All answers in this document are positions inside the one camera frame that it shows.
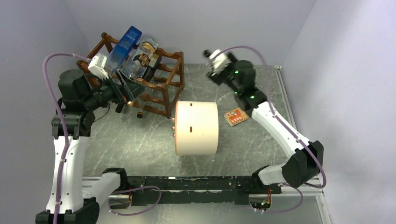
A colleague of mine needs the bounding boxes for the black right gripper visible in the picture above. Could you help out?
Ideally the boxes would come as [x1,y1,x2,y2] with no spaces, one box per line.
[206,51,241,96]

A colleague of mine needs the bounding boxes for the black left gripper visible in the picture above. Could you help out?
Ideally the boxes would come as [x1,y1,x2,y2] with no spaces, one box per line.
[83,68,149,110]

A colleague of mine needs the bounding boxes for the clear glass liquor bottle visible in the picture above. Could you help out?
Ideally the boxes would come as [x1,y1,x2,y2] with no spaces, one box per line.
[121,36,158,80]

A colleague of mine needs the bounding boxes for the dark green wine bottle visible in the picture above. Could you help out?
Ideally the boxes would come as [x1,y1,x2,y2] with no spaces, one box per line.
[202,49,212,60]

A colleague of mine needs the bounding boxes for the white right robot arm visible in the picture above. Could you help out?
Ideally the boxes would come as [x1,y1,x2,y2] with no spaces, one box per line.
[207,60,325,193]

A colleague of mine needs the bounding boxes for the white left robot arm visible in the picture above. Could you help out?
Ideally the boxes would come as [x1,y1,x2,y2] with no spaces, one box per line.
[35,69,144,224]

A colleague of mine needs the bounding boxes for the gold capped bottle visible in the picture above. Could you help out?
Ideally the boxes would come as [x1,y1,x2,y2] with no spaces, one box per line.
[126,99,140,108]

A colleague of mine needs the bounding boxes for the black capped bottle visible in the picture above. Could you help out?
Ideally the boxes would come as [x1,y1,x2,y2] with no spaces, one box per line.
[115,103,127,113]

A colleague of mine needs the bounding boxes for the brown wooden wine rack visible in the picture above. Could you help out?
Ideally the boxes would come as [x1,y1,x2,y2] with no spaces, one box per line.
[77,33,184,118]

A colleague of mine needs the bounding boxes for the dark bottle white label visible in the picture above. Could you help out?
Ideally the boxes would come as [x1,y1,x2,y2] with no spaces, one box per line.
[140,54,162,82]

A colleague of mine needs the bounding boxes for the blue boxed bottle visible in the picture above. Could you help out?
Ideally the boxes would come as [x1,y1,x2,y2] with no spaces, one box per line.
[105,26,142,74]

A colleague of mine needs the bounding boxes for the orange patterned small card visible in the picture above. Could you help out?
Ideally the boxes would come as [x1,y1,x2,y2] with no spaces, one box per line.
[224,108,249,126]

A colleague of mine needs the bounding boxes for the white cylindrical container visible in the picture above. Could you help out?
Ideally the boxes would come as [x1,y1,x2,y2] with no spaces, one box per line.
[174,100,219,156]

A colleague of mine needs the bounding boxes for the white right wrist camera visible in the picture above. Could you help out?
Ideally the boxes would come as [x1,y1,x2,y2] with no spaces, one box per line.
[209,49,231,74]

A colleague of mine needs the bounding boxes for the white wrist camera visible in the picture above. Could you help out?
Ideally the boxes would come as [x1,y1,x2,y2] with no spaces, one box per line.
[88,53,109,80]
[209,49,231,74]

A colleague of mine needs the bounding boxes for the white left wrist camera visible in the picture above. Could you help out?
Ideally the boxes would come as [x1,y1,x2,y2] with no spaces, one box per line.
[88,53,109,80]

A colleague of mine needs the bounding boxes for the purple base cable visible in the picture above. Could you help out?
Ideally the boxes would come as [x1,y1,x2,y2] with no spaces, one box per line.
[107,184,162,217]

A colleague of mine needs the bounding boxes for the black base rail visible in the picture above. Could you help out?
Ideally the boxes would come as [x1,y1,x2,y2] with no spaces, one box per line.
[113,175,281,206]

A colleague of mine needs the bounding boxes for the aluminium frame rail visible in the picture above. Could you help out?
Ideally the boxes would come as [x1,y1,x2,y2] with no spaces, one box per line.
[42,176,329,224]

